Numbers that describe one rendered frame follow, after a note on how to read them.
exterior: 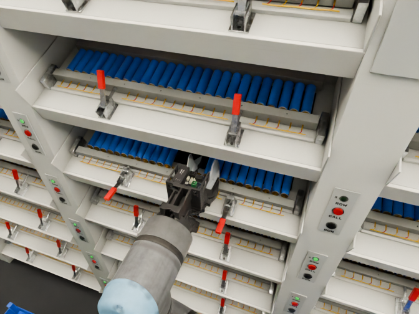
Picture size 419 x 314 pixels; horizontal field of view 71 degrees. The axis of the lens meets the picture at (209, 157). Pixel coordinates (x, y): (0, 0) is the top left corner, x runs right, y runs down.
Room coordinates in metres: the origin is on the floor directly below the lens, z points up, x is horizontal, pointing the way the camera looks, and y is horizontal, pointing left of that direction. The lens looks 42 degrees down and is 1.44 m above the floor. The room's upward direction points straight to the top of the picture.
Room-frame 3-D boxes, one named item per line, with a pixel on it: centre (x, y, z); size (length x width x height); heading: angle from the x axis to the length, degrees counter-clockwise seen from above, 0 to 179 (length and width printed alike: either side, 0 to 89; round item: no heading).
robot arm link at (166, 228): (0.29, 0.08, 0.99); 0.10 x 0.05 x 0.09; 71
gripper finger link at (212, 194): (0.42, 0.01, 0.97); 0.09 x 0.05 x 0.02; 153
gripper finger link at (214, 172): (0.46, -0.01, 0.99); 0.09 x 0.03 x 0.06; 153
